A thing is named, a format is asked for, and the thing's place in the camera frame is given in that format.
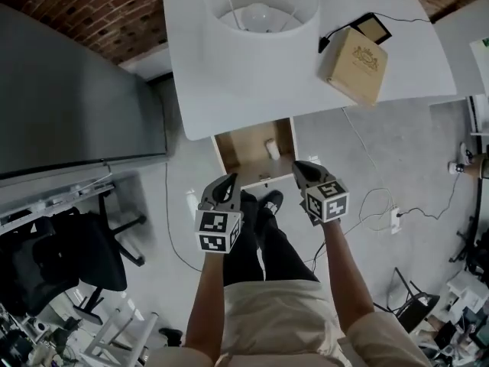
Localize white metal stool frame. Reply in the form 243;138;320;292
81;307;160;363

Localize person's right forearm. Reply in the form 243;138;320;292
322;219;376;339

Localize loose black shoe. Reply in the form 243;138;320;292
157;326;184;348

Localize black power adapter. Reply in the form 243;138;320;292
317;21;360;54

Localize white side table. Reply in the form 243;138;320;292
429;2;489;109

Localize person's left black shoe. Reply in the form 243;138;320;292
239;189;259;208

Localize person's black trousers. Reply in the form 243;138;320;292
222;191;320;287

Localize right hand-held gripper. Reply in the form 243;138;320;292
291;161;351;226

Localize person's left forearm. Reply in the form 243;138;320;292
184;249;231;354

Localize white cable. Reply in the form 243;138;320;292
341;106;398;232

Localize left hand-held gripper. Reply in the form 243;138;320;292
194;173;245;256

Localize black office chair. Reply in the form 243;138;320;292
0;189;148;326

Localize beige wooden box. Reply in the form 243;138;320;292
316;27;389;108

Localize white light bulb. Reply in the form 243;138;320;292
233;2;286;33

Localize thin black cable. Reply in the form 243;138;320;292
397;171;462;220

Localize black tablet cable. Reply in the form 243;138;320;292
373;11;432;24

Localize white lamp shade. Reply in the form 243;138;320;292
202;0;320;76

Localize black framed tablet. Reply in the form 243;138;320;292
351;12;393;45

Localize black floor cable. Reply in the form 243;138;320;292
164;161;204;273

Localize wooden desk drawer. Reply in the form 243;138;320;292
211;116;299;190

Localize black folding chair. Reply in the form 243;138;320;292
372;267;442;333

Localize person's black shoe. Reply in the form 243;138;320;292
258;190;285;217
239;189;259;208

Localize person's beige shirt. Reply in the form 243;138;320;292
147;279;435;367

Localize grey cabinet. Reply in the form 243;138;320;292
0;2;170;180

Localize white desk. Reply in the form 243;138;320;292
162;0;458;142

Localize person's right black shoe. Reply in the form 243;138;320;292
258;190;285;217

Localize white power strip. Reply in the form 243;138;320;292
388;206;403;235

